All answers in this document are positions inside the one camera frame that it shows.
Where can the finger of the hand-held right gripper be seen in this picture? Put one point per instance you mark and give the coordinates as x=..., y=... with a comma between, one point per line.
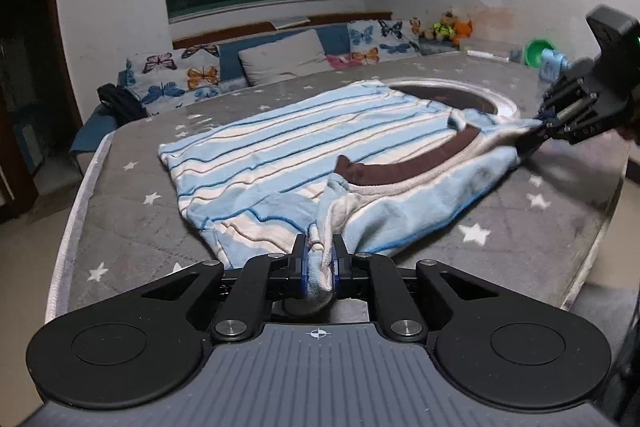
x=545, y=129
x=570, y=87

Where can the green plastic toy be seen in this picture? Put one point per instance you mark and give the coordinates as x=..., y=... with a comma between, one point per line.
x=536, y=52

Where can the flat white box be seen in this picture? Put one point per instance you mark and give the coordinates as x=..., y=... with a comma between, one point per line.
x=487, y=48

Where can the round dark tray white rim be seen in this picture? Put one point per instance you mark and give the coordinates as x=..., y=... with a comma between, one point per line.
x=440, y=93

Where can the orange plush toy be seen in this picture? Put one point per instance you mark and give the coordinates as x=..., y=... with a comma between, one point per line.
x=463, y=29

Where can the yellow green plush toy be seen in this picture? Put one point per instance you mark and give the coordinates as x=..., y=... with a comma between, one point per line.
x=442, y=30

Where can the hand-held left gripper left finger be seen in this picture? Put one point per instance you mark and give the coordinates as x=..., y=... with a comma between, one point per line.
x=300, y=267

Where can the blue white striped garment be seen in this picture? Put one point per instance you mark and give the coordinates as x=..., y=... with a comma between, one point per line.
x=280, y=142

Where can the beige pillow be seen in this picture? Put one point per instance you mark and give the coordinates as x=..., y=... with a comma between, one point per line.
x=282, y=57

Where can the wooden door frame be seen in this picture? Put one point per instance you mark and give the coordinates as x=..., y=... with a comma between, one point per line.
x=62, y=32

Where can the grey star print mattress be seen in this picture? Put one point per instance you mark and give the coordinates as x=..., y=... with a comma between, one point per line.
x=125, y=207

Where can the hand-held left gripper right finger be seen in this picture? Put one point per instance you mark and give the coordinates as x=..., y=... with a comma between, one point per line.
x=340, y=267

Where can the small butterfly print pillow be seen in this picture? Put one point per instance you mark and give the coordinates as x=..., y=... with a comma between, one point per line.
x=382, y=38

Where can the blue upholstered wooden bench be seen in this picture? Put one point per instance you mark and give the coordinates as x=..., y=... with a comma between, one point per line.
x=232, y=57

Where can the light blue bottle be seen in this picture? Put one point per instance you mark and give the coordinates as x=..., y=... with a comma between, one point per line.
x=554, y=64

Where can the pink cloth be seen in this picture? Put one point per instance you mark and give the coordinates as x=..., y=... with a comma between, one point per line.
x=342, y=62

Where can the large butterfly print pillow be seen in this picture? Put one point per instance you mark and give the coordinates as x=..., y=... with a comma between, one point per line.
x=165, y=77

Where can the flat book on windowsill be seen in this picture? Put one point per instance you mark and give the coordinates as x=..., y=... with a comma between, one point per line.
x=290, y=22

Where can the black backpack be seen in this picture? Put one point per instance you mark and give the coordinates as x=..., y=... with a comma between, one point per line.
x=122, y=104

